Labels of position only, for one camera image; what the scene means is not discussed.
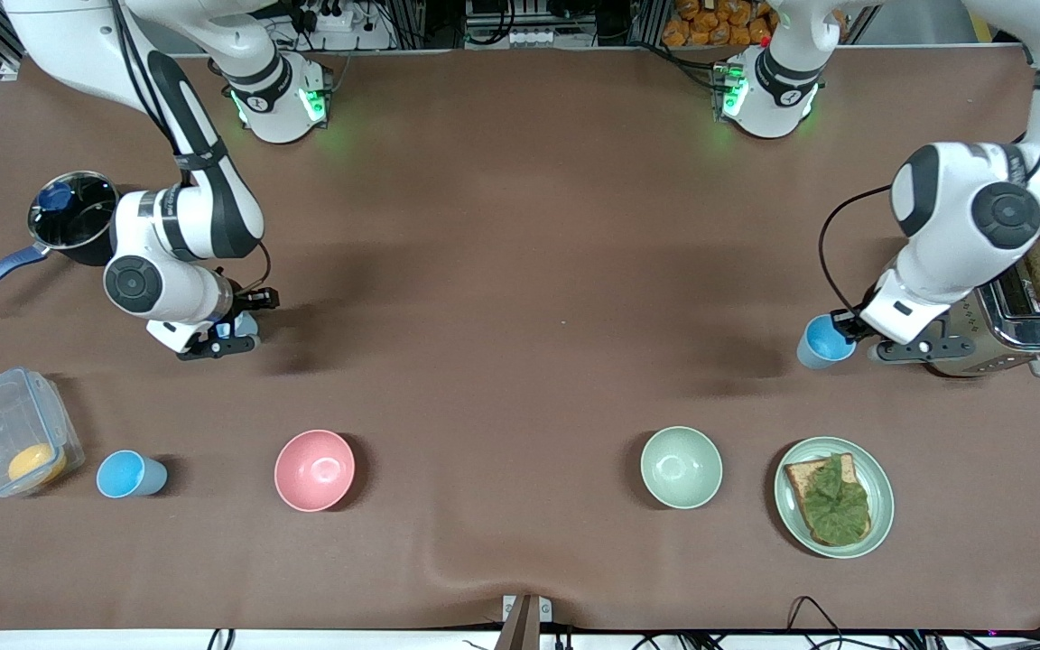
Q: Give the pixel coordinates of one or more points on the blue cup with white paper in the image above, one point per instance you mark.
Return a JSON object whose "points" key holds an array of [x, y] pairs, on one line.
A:
{"points": [[247, 325]]}

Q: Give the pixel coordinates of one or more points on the plain blue cup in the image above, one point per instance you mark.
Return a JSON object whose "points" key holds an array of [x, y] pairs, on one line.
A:
{"points": [[127, 475], [822, 345]]}

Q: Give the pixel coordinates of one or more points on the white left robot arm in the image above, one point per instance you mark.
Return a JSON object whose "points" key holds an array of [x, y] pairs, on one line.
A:
{"points": [[962, 208]]}

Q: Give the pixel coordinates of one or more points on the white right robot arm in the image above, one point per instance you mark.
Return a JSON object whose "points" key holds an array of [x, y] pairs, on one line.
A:
{"points": [[78, 36]]}

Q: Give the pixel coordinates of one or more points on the silver toaster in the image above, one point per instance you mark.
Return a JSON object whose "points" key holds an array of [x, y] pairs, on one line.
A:
{"points": [[1026, 329]]}

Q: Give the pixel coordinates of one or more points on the bread slice under lettuce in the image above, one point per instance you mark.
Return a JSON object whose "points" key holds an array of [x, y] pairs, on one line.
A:
{"points": [[798, 474]]}

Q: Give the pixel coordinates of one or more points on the glass lid with blue knob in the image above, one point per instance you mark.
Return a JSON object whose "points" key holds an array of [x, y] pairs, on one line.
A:
{"points": [[69, 208]]}

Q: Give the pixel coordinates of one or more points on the pale green plate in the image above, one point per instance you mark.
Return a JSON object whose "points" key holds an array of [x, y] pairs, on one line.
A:
{"points": [[881, 496]]}

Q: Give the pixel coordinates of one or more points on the green lettuce leaf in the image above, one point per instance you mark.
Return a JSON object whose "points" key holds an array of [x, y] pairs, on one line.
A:
{"points": [[836, 506]]}

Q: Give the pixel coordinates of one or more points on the pink bowl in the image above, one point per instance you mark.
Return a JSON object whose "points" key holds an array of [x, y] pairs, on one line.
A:
{"points": [[314, 470]]}

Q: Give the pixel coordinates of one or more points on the yellow round food piece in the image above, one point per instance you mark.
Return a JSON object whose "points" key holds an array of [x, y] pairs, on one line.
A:
{"points": [[35, 463]]}

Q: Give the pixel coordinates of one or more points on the pale green bowl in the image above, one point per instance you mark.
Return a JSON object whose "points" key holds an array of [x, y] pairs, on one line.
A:
{"points": [[682, 468]]}

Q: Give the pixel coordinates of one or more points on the brown table cover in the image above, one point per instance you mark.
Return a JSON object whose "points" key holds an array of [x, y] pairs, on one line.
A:
{"points": [[520, 181]]}

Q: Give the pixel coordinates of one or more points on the white power strip with plugs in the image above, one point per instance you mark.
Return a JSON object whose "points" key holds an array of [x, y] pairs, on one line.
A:
{"points": [[332, 16]]}

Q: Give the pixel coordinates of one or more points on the bag of orange buns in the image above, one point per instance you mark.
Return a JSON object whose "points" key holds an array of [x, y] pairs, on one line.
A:
{"points": [[719, 23]]}

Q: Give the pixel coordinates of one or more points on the small white socket strip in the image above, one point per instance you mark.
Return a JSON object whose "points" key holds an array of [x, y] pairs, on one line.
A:
{"points": [[532, 37]]}

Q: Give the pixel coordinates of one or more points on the metal clamp bracket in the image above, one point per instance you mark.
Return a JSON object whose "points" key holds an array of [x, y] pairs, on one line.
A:
{"points": [[524, 623]]}

